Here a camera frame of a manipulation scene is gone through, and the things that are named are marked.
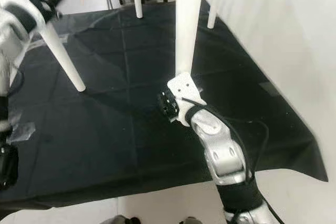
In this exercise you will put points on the clear tape patch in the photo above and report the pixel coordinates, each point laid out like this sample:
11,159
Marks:
23,132

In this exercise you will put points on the black tablecloth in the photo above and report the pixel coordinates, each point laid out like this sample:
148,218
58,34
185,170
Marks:
126,129

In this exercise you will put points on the black left robot foot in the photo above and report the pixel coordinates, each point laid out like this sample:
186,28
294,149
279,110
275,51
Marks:
118,220

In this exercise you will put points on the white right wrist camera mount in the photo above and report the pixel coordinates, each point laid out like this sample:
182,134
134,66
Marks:
184,87

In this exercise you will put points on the dark grey tape patch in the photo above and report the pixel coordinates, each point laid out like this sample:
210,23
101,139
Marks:
270,88

